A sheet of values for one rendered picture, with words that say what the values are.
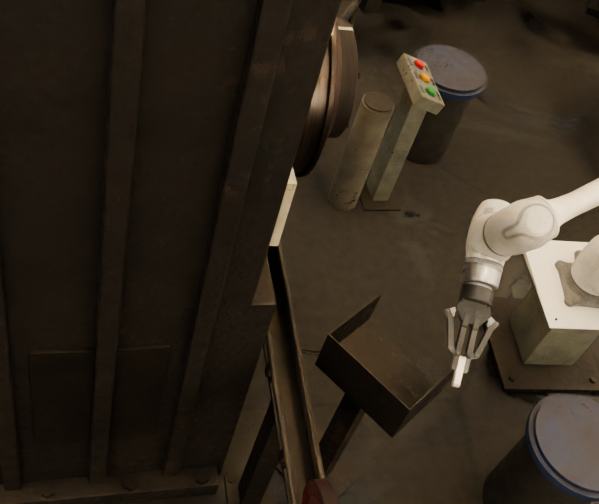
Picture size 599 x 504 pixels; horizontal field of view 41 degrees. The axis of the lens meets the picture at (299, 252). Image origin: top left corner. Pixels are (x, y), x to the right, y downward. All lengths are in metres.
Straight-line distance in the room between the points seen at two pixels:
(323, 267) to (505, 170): 1.11
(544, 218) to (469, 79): 1.69
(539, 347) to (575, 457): 0.66
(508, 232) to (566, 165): 2.19
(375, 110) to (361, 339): 1.06
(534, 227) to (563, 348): 1.30
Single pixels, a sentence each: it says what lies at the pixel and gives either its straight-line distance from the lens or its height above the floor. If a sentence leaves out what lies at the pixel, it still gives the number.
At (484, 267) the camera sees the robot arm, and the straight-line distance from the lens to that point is 1.91.
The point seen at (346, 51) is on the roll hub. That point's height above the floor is 1.24.
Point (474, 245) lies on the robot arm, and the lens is 1.92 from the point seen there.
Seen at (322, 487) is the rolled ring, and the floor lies 0.75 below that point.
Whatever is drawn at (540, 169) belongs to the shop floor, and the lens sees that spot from 3.86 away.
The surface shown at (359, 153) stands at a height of 0.31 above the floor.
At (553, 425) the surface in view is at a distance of 2.42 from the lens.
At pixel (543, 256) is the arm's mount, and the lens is 2.90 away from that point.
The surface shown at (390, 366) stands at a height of 0.60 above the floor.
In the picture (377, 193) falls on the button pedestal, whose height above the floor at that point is 0.05.
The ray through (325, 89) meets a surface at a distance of 1.73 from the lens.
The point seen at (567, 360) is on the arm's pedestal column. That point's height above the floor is 0.06.
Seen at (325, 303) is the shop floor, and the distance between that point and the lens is 2.92.
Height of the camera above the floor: 2.27
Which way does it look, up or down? 48 degrees down
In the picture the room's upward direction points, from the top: 19 degrees clockwise
